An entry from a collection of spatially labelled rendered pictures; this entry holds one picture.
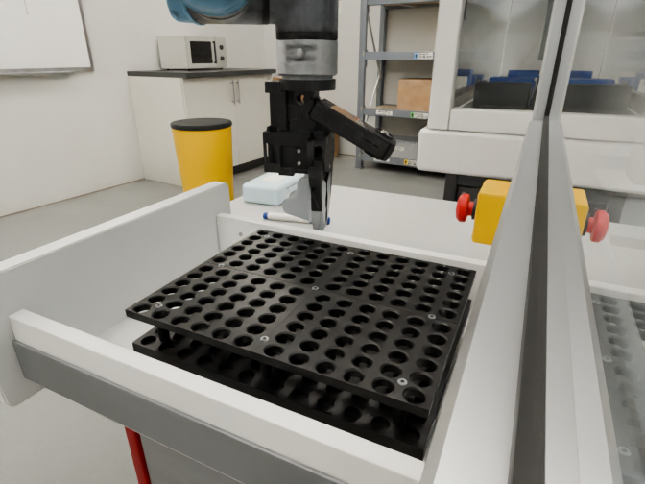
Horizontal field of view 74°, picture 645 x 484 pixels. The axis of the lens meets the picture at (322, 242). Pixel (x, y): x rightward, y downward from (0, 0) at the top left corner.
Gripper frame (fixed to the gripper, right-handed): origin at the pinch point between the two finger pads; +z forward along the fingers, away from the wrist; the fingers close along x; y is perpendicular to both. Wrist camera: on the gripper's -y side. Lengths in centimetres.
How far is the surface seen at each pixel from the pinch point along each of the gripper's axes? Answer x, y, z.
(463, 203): -1.8, -18.9, -4.5
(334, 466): 41.0, -8.8, -3.8
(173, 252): 18.2, 12.8, -3.2
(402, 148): -369, -5, 59
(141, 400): 37.9, 4.0, -2.6
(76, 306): 29.4, 15.6, -2.8
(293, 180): -38.6, 14.8, 4.1
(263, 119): -366, 134, 36
